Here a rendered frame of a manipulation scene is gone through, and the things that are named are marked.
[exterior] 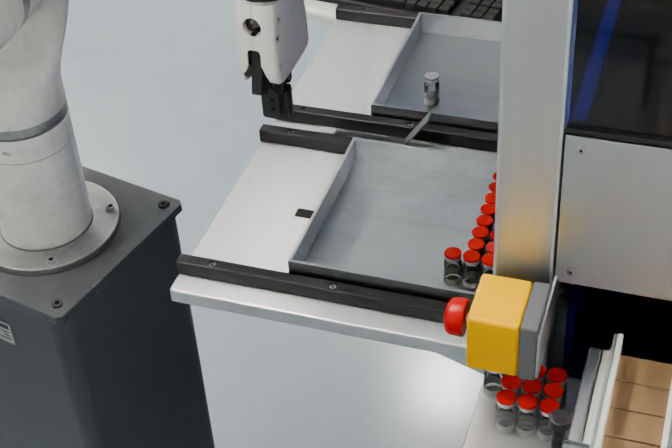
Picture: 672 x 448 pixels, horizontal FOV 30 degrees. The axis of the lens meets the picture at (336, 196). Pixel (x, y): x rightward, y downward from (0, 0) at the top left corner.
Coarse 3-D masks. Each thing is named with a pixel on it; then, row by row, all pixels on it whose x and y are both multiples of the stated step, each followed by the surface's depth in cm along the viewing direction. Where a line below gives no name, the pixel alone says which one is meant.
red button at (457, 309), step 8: (448, 304) 129; (456, 304) 128; (464, 304) 128; (448, 312) 128; (456, 312) 128; (464, 312) 128; (448, 320) 128; (456, 320) 128; (464, 320) 129; (448, 328) 128; (456, 328) 128; (464, 328) 130
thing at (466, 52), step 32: (416, 32) 192; (448, 32) 194; (480, 32) 192; (416, 64) 188; (448, 64) 188; (480, 64) 187; (384, 96) 180; (416, 96) 182; (448, 96) 181; (480, 96) 181; (480, 128) 171
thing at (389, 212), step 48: (384, 144) 168; (336, 192) 164; (384, 192) 165; (432, 192) 164; (480, 192) 164; (336, 240) 158; (384, 240) 157; (432, 240) 157; (384, 288) 148; (432, 288) 145
